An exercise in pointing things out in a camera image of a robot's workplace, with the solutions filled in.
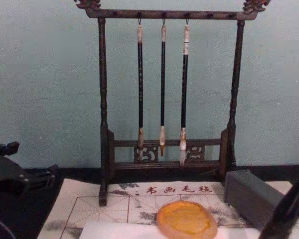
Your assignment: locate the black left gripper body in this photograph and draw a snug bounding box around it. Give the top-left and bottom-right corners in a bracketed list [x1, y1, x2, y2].
[0, 149, 30, 195]

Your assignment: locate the black table cloth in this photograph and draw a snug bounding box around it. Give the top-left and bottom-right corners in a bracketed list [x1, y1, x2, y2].
[0, 164, 299, 239]

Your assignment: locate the white felt mat with grid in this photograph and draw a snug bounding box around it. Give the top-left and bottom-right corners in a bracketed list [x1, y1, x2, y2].
[37, 178, 299, 239]

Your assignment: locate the white paper sheet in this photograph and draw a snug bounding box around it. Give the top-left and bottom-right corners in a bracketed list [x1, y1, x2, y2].
[79, 221, 263, 239]

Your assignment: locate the dark wooden brush rack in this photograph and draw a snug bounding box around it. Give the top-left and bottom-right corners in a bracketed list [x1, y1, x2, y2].
[73, 0, 272, 207]

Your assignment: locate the black brush, grey-brown tip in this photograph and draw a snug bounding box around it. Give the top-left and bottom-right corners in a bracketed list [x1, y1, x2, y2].
[136, 17, 146, 162]

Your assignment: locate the amber round dish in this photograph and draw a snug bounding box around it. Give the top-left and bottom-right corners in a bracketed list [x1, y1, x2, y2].
[155, 201, 219, 239]

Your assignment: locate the thin black brush, amber tip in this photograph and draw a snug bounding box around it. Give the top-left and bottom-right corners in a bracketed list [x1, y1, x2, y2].
[159, 18, 168, 157]

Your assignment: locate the black brush, long white tip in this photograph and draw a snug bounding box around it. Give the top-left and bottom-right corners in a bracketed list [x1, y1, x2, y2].
[178, 18, 191, 168]

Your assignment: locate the grey rectangular block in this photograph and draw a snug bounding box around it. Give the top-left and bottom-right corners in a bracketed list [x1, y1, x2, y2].
[223, 169, 287, 230]

